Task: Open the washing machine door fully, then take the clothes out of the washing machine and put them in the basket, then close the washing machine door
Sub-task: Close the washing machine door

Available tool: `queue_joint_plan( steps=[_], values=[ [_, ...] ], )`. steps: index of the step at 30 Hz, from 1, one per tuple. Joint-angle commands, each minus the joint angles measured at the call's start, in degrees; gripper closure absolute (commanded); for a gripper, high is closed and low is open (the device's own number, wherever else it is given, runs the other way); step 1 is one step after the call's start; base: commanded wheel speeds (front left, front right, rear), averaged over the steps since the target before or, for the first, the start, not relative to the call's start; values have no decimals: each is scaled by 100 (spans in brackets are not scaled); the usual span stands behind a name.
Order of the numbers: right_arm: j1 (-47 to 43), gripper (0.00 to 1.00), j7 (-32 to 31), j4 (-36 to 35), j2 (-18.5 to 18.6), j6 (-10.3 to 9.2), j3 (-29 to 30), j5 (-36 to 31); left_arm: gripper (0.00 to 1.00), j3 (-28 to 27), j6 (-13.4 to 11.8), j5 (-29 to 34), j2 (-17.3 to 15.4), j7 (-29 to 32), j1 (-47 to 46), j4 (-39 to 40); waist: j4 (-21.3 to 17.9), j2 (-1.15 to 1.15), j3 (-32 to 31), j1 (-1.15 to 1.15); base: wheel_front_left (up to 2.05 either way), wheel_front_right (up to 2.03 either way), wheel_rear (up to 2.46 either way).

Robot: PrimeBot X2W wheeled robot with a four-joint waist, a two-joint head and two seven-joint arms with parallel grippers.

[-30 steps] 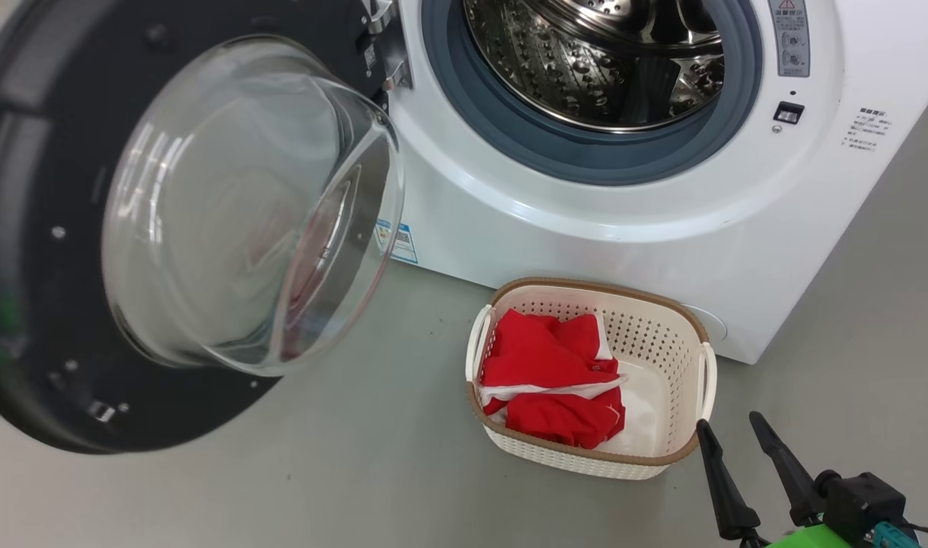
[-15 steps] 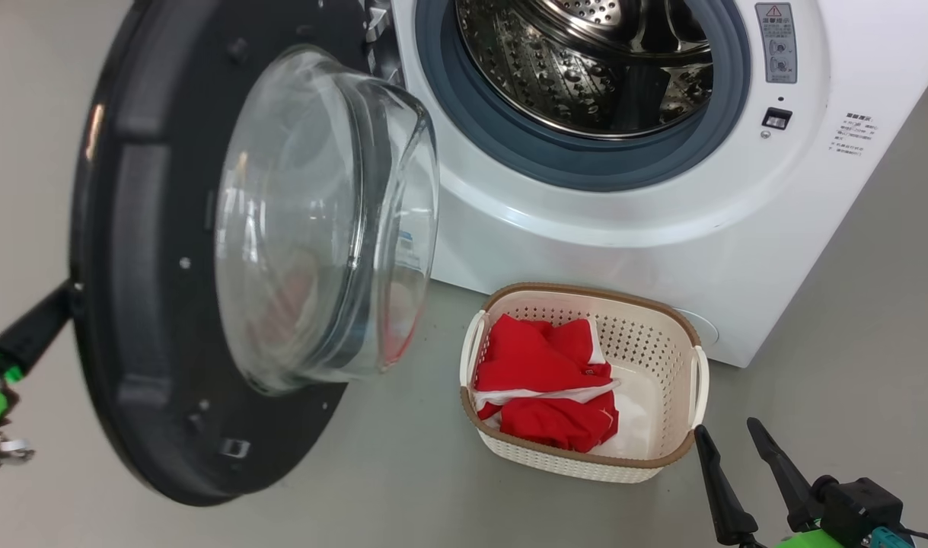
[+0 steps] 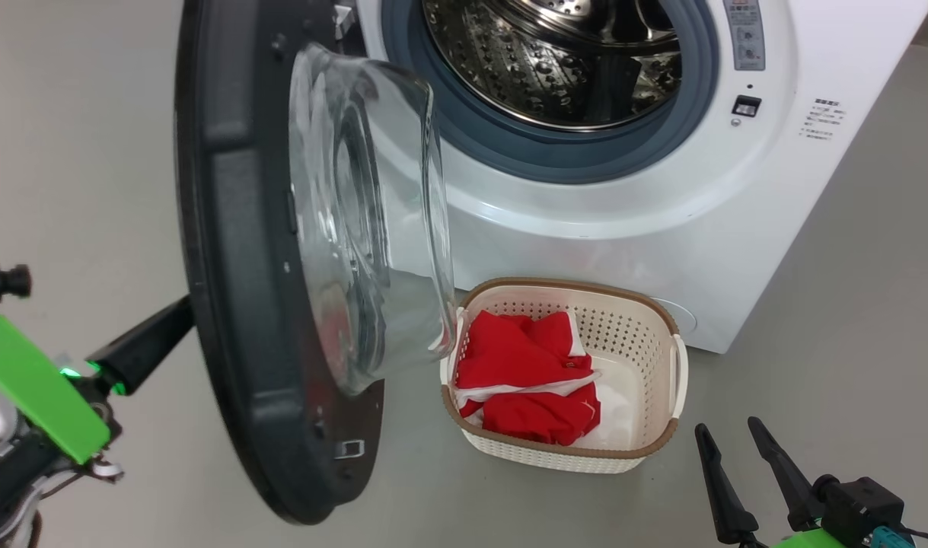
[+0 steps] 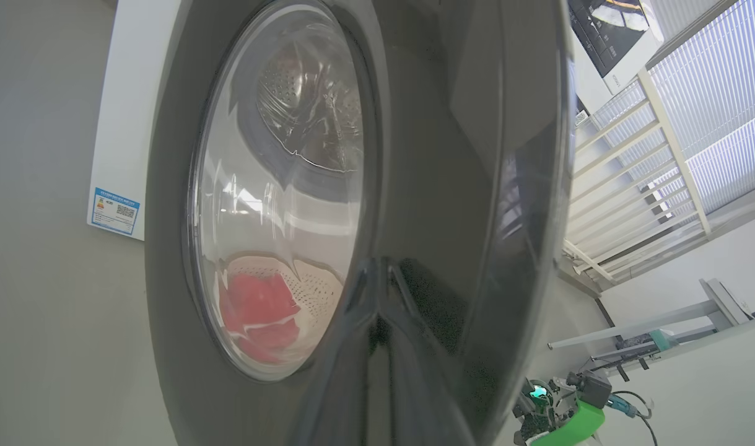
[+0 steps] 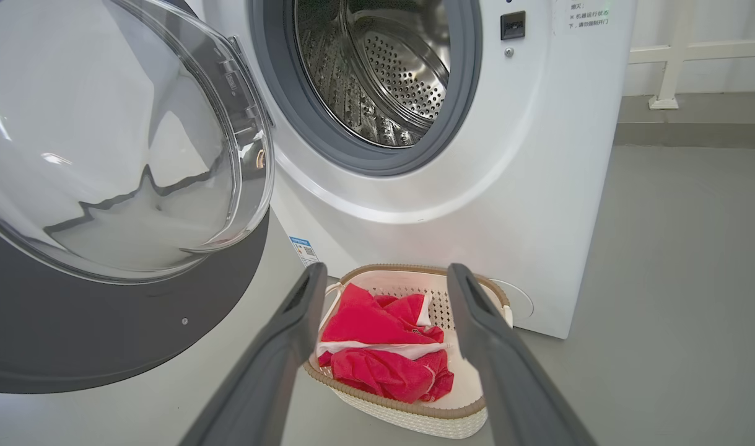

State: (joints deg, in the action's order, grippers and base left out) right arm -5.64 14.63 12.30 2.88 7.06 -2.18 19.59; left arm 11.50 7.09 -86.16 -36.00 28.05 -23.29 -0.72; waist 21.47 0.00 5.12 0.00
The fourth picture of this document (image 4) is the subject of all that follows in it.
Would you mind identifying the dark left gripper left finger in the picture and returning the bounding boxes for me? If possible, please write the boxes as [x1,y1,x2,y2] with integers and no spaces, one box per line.
[294,257,388,446]

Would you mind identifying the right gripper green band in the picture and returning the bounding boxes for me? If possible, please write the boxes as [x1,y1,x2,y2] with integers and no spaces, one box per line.
[513,377,606,446]

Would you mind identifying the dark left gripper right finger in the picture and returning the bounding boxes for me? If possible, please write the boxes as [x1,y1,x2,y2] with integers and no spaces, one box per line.
[386,260,477,446]

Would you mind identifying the red and white garment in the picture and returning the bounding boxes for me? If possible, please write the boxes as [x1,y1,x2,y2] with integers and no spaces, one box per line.
[219,273,301,365]

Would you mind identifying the black round washer door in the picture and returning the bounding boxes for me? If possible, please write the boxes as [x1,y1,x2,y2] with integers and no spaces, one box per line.
[145,0,576,446]

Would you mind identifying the steel washing machine drum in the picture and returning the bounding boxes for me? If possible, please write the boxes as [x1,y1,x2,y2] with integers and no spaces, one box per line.
[253,43,363,174]

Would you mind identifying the white front-load washing machine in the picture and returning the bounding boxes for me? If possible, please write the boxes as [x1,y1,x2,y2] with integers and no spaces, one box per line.
[86,0,664,242]

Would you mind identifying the small teal object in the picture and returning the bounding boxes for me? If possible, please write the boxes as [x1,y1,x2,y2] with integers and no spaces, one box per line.
[650,328,679,353]

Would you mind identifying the blue energy label sticker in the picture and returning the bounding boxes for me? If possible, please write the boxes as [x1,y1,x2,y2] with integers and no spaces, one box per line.
[91,188,141,237]

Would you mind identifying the white window blinds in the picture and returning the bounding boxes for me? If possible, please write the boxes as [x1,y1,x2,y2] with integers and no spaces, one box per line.
[588,0,755,219]

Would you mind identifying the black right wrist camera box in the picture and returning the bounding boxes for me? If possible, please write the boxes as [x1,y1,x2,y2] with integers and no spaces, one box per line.
[577,370,614,410]

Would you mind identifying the teal cable connector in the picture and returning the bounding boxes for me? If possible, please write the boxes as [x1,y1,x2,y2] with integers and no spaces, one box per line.
[605,396,639,418]

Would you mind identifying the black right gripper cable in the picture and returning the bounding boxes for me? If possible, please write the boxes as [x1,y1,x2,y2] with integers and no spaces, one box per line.
[613,390,660,446]

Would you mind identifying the grey metal table frame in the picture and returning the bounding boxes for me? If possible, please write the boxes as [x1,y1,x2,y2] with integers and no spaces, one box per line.
[548,278,754,374]

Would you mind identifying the white slatted railing frame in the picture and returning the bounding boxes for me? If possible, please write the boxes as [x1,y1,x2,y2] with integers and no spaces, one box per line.
[562,67,714,287]

